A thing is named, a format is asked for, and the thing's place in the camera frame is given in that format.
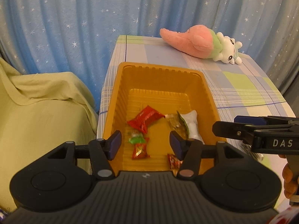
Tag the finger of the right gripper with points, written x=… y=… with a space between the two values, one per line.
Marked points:
x=248 y=132
x=266 y=120

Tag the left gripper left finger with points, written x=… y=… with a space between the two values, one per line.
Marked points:
x=101 y=153

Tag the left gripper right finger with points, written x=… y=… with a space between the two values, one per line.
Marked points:
x=189 y=152

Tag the clear candy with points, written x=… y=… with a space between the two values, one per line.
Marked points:
x=176 y=124

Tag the silver bone-shaped snack pouch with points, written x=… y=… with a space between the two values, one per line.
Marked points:
x=190 y=122

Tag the green candy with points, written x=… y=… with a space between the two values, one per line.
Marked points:
x=137 y=138

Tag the red foil candy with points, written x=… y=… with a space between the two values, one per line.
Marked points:
x=140 y=149

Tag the large red candy packet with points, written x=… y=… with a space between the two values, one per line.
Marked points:
x=144 y=119

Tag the orange plastic tray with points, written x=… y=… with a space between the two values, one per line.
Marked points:
x=166 y=89

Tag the grey dark snack packet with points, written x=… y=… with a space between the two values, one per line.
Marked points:
x=247 y=150

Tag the person's right hand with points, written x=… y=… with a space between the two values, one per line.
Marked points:
x=290 y=186

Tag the plaid tablecloth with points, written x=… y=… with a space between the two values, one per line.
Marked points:
x=236 y=89

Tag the light green sofa cover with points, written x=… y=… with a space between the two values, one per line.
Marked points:
x=38 y=113

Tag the rabbit carrot plush toy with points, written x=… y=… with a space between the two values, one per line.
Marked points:
x=202 y=42

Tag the blue star curtain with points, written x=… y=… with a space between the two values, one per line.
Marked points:
x=78 y=36

